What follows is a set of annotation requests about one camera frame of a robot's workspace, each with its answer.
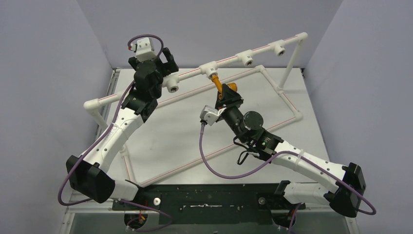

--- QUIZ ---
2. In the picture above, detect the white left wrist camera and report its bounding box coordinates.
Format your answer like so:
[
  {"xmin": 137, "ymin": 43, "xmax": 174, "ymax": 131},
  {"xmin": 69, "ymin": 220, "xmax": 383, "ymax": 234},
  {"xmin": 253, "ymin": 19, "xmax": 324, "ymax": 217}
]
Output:
[{"xmin": 130, "ymin": 37, "xmax": 157, "ymax": 62}]

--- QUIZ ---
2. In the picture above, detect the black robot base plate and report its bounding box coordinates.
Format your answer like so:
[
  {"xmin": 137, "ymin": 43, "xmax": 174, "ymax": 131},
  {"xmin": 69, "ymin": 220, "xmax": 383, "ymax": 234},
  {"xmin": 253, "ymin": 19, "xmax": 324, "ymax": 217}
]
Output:
[{"xmin": 111, "ymin": 183, "xmax": 307, "ymax": 226}]

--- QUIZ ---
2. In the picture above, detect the yellow plastic water faucet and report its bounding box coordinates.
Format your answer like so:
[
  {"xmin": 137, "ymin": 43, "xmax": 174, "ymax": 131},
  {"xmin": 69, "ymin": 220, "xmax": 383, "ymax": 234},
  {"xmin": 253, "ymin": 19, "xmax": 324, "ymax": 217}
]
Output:
[{"xmin": 209, "ymin": 74, "xmax": 238, "ymax": 99}]

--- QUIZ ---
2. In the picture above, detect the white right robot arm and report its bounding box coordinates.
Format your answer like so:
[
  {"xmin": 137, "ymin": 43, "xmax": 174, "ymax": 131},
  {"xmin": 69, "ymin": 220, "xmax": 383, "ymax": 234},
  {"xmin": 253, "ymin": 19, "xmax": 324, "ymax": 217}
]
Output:
[{"xmin": 214, "ymin": 83, "xmax": 366, "ymax": 217}]

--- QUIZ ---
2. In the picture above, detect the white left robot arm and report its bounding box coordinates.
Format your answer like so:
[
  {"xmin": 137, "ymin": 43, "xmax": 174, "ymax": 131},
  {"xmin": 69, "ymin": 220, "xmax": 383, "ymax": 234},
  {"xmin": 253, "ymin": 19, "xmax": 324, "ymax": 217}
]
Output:
[{"xmin": 65, "ymin": 47, "xmax": 179, "ymax": 209}]

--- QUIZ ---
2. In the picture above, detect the white PVC pipe frame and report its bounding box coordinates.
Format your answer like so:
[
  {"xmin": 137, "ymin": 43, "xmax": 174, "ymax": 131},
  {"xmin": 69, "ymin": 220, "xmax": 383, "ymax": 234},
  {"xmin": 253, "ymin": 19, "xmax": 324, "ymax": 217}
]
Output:
[{"xmin": 83, "ymin": 32, "xmax": 309, "ymax": 188}]

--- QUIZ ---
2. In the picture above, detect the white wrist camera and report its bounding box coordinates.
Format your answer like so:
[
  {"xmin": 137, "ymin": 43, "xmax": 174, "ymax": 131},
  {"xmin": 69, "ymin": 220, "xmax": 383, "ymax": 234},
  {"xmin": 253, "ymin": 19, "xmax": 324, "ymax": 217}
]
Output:
[
  {"xmin": 200, "ymin": 105, "xmax": 227, "ymax": 126},
  {"xmin": 130, "ymin": 37, "xmax": 157, "ymax": 62}
]

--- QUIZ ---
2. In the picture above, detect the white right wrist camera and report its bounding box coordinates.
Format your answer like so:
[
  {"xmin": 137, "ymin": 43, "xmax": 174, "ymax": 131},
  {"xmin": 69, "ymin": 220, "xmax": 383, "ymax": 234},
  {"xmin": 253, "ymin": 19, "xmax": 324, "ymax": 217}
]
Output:
[{"xmin": 200, "ymin": 105, "xmax": 227, "ymax": 126}]

